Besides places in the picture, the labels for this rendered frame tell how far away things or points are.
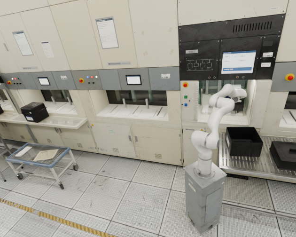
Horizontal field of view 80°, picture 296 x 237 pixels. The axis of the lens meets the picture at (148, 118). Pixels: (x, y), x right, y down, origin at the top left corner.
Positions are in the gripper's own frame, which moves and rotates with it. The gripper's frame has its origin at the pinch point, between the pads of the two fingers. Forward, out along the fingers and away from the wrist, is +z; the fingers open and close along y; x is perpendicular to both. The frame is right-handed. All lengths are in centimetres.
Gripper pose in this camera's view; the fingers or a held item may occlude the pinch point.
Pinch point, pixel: (235, 88)
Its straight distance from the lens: 240.5
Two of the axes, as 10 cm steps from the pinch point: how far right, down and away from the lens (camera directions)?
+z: 3.8, -5.0, 7.8
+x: -1.2, -8.6, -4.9
